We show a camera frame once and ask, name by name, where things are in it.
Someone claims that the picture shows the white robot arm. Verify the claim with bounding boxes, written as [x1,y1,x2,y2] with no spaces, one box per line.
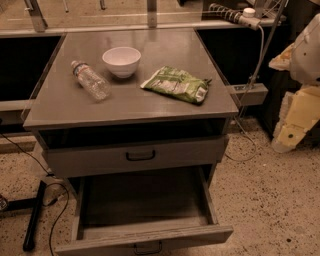
[269,14,320,153]

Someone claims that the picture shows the grey top drawer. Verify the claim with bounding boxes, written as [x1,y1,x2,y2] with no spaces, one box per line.
[43,135,228,178]

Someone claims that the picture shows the white power cable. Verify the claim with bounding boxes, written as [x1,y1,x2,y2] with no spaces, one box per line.
[224,24,266,163]

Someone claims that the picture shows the black floor cable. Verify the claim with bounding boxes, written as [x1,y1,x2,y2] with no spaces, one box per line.
[0,133,70,256]

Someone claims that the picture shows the white power strip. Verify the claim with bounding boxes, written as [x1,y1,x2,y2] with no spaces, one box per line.
[209,3,260,30]

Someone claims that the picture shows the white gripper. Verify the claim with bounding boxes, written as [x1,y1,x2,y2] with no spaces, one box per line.
[271,85,320,153]

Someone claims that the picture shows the grey drawer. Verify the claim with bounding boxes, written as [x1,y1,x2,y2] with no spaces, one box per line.
[56,167,233,256]
[43,135,228,178]

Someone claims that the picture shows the green chip bag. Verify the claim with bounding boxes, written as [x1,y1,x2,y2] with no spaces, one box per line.
[140,66,211,105]

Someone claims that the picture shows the white ceramic bowl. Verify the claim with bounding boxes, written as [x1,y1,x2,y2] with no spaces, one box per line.
[102,47,141,78]

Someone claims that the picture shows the clear plastic water bottle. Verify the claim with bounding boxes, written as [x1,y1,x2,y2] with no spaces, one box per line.
[71,60,111,101]

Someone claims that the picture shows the grey drawer cabinet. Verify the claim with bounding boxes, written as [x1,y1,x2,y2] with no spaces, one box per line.
[21,28,240,256]

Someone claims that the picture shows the black metal stand foot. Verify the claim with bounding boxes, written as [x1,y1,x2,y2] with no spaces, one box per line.
[0,181,46,252]

